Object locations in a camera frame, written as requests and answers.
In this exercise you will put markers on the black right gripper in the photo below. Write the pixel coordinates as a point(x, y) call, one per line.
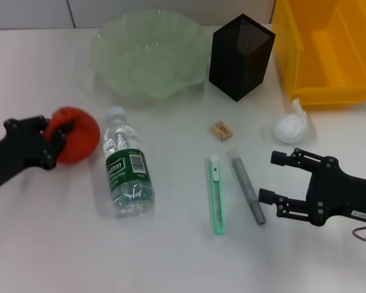
point(338, 195)

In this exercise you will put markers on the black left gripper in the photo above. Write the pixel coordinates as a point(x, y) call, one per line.
point(15, 152)

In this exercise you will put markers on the grey marker pen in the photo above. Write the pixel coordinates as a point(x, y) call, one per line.
point(247, 186)

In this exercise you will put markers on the white paper ball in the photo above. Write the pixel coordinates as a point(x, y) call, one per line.
point(288, 129)

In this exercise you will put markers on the green utility knife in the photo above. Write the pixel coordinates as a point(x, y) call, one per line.
point(216, 189)

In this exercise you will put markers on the tan eraser block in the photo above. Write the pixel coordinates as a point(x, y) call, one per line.
point(222, 131)

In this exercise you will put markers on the clear water bottle green label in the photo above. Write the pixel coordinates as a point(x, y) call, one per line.
point(128, 171)

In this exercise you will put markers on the green glass fruit bowl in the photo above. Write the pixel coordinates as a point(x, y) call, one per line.
point(146, 61)

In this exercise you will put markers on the black mesh pen holder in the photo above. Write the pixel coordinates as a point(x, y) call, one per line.
point(231, 67)

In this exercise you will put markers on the yellow plastic bin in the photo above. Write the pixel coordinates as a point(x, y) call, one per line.
point(332, 61)

